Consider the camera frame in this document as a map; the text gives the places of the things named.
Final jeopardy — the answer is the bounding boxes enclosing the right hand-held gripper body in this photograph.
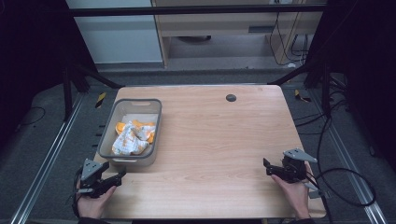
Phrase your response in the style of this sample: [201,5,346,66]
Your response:
[275,147,326,199]

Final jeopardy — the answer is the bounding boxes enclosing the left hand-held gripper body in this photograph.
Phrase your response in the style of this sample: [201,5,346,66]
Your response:
[74,158,119,199]

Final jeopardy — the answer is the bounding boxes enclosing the white and orange cloth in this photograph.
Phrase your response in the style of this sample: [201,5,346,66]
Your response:
[111,119,156,157]

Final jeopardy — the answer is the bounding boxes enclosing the grey plastic basket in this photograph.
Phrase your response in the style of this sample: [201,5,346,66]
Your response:
[97,98,163,167]

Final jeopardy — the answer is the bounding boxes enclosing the person's right hand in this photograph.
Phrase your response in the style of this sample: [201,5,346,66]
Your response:
[270,161,314,219]

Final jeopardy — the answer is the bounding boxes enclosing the person's left hand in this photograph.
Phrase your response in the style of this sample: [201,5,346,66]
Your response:
[75,185,118,219]

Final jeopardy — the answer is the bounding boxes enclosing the yellow black hazard tape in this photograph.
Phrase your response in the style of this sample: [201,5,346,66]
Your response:
[293,89,312,104]
[94,91,107,109]

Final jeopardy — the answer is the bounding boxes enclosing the black metal stand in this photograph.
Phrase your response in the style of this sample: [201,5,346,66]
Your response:
[62,59,125,122]
[267,60,348,118]

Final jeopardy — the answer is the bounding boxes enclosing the wooden desk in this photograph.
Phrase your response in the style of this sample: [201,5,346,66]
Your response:
[151,0,328,68]

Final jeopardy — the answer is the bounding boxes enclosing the white cabinet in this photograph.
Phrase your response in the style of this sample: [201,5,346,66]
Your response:
[64,0,164,65]

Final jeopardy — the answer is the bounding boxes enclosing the aluminium floor rail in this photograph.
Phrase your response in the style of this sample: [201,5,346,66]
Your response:
[307,90,389,224]
[9,92,86,224]

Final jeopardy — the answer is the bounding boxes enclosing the black floor cable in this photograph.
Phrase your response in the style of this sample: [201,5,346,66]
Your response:
[15,106,47,132]

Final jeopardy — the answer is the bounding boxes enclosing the black hanging cables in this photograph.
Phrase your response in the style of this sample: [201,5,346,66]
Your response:
[269,3,311,67]

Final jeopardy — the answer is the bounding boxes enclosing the black metal frame bar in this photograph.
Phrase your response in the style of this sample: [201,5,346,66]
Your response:
[68,4,328,18]

